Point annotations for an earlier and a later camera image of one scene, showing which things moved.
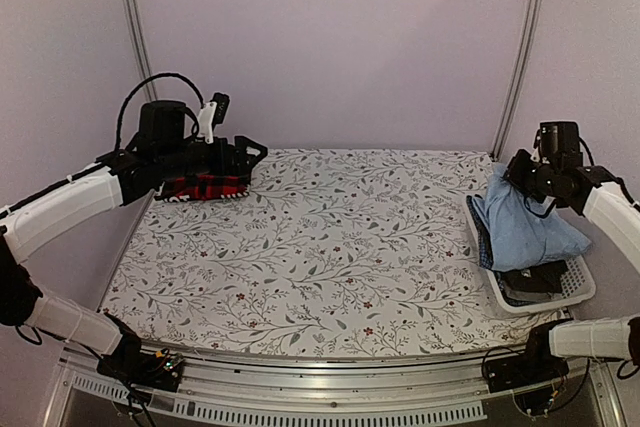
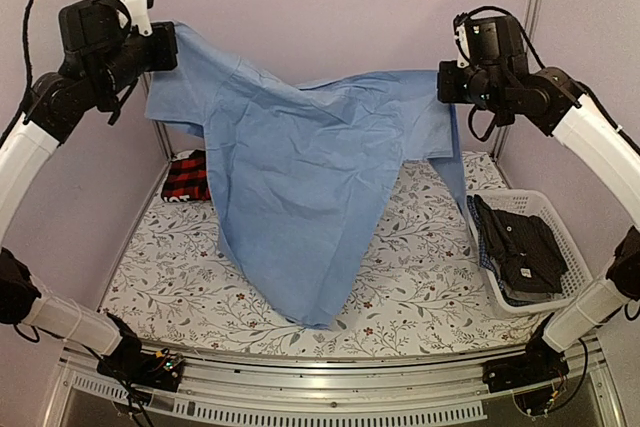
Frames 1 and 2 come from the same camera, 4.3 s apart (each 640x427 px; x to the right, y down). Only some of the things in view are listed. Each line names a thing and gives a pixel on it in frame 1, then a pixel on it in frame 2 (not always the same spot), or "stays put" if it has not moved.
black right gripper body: [534, 183] to [449, 90]
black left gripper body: [177, 162] to [164, 57]
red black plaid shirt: [202, 186] stays put
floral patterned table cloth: [365, 252] stays put
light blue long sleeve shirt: [516, 234] to [303, 174]
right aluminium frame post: [524, 52] stays put
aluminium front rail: [276, 389] stays put
